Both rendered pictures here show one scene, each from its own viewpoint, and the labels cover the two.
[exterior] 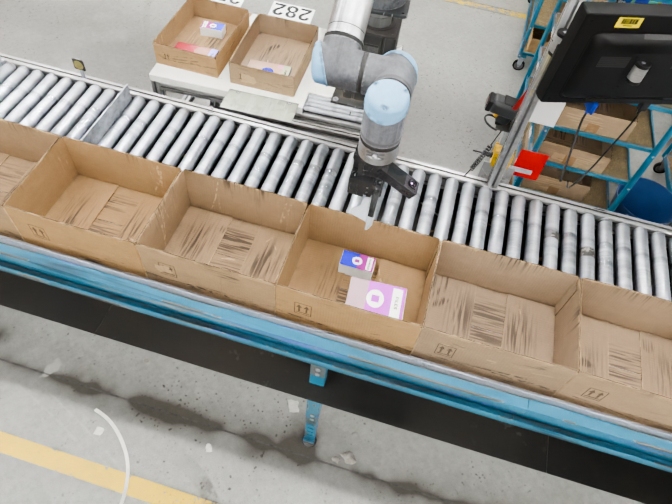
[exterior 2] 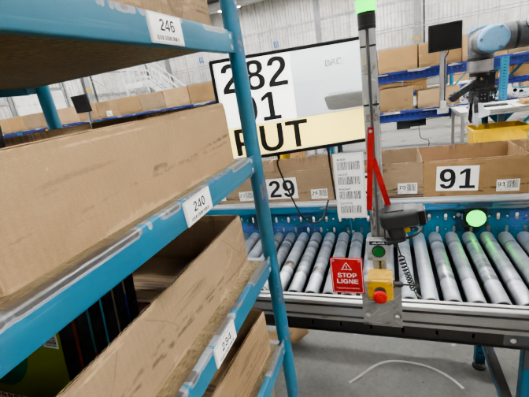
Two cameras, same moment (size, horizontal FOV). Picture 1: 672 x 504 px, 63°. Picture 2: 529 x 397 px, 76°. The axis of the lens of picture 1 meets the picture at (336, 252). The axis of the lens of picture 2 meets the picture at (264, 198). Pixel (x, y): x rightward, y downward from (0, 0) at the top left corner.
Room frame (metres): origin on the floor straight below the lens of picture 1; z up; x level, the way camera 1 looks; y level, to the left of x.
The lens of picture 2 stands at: (2.47, -0.68, 1.45)
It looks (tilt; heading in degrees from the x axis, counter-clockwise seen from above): 18 degrees down; 192
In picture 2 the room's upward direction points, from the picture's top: 9 degrees counter-clockwise
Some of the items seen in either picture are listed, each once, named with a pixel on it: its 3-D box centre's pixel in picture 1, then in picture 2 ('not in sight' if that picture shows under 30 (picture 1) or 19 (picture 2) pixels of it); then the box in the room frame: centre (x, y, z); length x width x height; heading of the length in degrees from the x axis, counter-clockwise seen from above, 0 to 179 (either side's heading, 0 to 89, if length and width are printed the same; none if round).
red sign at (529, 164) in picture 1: (520, 163); (356, 276); (1.52, -0.63, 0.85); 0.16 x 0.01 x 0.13; 81
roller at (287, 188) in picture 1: (287, 187); not in sight; (1.35, 0.21, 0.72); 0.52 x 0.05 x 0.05; 171
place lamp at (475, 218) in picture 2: not in sight; (476, 218); (1.06, -0.11, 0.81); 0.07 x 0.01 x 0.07; 81
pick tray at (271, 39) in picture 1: (275, 53); not in sight; (2.04, 0.38, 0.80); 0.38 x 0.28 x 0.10; 172
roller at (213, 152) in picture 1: (205, 165); not in sight; (1.41, 0.53, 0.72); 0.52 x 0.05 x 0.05; 171
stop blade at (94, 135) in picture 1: (99, 130); not in sight; (1.48, 0.95, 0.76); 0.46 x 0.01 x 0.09; 171
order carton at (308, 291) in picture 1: (358, 277); (467, 168); (0.85, -0.07, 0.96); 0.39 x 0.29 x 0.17; 81
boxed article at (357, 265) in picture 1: (357, 265); not in sight; (0.92, -0.07, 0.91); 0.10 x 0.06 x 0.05; 81
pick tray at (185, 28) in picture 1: (203, 35); not in sight; (2.10, 0.70, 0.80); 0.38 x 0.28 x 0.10; 171
